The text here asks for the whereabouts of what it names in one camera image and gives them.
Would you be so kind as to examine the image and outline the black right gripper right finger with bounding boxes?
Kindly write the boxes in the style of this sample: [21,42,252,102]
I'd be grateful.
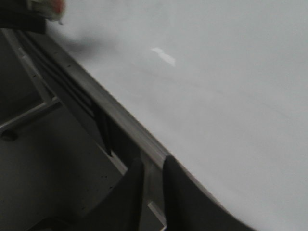
[163,156,253,231]

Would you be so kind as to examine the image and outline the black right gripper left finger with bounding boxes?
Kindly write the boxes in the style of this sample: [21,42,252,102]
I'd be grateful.
[30,158,144,231]

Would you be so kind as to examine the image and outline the white whiteboard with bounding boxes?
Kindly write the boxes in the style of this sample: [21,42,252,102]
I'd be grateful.
[48,0,308,231]

